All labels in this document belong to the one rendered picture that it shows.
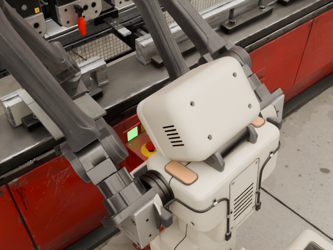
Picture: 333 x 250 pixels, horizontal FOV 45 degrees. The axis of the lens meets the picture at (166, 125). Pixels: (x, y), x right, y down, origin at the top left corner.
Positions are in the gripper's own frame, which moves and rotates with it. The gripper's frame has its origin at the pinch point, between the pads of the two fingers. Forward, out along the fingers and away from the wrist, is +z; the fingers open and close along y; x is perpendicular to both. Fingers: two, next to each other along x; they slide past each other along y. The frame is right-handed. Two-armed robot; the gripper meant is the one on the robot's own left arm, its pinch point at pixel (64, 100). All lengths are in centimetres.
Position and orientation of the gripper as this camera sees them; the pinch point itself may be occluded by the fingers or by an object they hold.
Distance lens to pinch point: 130.2
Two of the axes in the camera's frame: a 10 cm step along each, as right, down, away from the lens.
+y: -7.7, 4.5, -4.4
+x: 5.5, 8.3, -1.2
